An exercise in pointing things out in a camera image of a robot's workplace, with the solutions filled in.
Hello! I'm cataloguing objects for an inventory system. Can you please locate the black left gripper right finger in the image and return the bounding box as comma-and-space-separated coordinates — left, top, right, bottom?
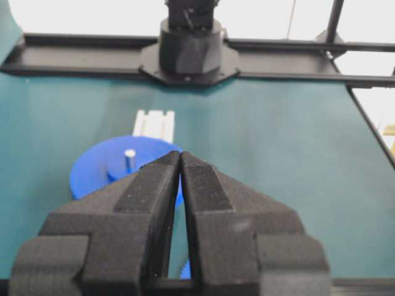
180, 152, 331, 295

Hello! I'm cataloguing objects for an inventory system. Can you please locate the small blue gear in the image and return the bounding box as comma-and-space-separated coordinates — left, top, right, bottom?
180, 260, 191, 279

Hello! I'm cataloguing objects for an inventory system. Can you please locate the green table mat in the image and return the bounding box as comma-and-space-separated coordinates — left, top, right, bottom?
1, 74, 394, 278

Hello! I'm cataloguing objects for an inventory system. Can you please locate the silver metal shaft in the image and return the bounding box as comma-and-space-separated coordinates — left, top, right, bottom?
124, 149, 136, 171

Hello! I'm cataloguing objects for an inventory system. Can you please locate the large blue gear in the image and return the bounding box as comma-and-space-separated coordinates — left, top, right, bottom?
70, 136, 183, 213

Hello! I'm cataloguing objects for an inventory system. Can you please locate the silver aluminium extrusion rail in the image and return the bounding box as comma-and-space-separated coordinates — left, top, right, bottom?
132, 109, 175, 143

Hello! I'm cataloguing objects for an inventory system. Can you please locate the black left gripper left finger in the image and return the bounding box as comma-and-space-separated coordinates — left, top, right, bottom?
9, 151, 180, 295

